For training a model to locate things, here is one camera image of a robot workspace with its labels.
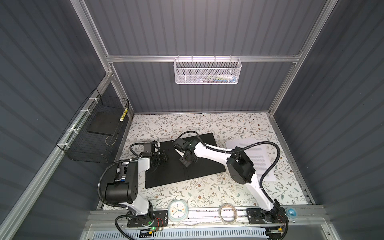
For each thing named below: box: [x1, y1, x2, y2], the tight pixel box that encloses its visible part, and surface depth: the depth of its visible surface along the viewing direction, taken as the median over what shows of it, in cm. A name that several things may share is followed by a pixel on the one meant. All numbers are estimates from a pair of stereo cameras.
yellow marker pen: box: [119, 107, 128, 122], surface depth 83 cm
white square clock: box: [167, 199, 189, 222], surface depth 75 cm
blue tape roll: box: [286, 208, 298, 219], surface depth 76 cm
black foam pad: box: [87, 111, 124, 136], surface depth 78 cm
